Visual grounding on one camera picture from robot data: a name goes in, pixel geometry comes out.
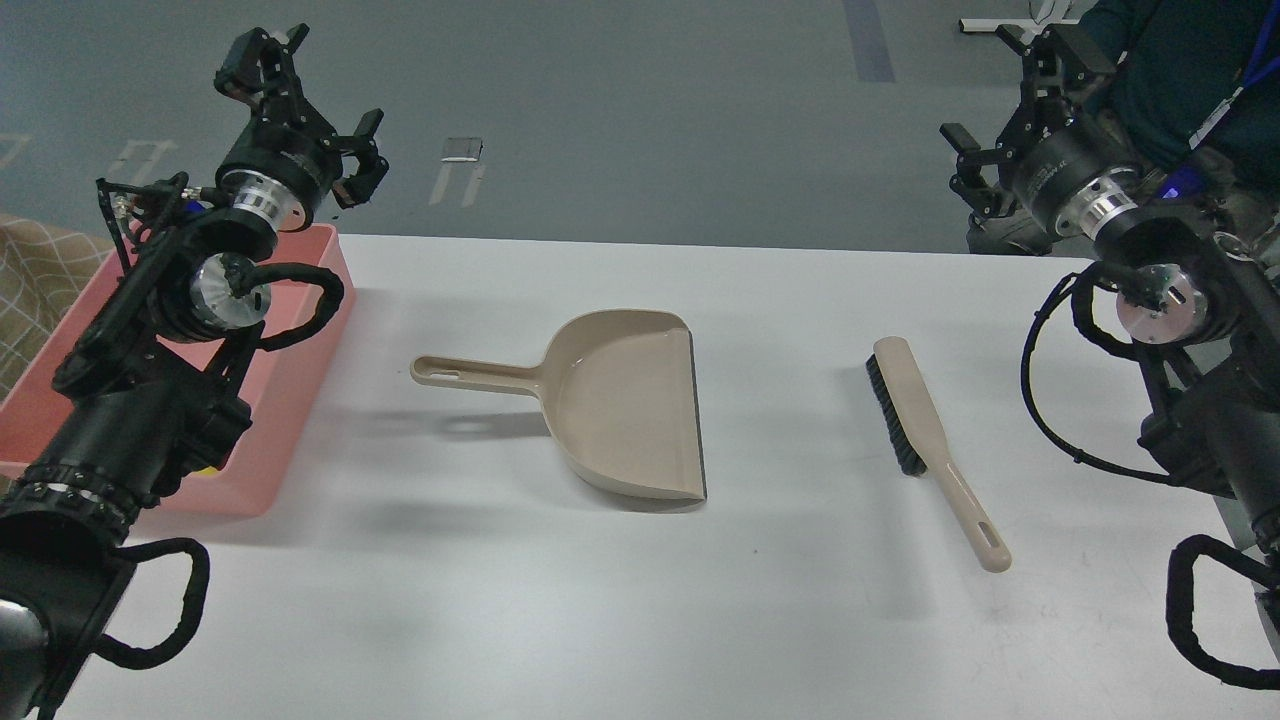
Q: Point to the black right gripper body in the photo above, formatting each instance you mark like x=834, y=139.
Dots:
x=1073, y=181

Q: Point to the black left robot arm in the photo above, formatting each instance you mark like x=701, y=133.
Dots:
x=154, y=380

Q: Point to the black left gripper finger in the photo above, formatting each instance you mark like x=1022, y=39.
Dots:
x=358, y=187
x=259, y=72

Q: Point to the white table base frame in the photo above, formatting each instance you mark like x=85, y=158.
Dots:
x=1038, y=16

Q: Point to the beige hand brush black bristles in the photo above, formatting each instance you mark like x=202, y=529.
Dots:
x=918, y=438

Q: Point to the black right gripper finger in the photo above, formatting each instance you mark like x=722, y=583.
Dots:
x=986, y=200
x=1060, y=68

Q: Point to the beige plastic dustpan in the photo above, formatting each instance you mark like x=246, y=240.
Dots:
x=617, y=390

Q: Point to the beige checkered cloth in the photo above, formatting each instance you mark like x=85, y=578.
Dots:
x=44, y=270

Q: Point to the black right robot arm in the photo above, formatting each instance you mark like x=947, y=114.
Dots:
x=1174, y=289

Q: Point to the person in dark clothes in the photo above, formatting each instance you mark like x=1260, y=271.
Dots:
x=1193, y=76

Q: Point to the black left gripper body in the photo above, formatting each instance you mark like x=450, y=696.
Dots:
x=295, y=169

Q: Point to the pink plastic bin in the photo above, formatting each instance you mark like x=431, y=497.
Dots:
x=280, y=388

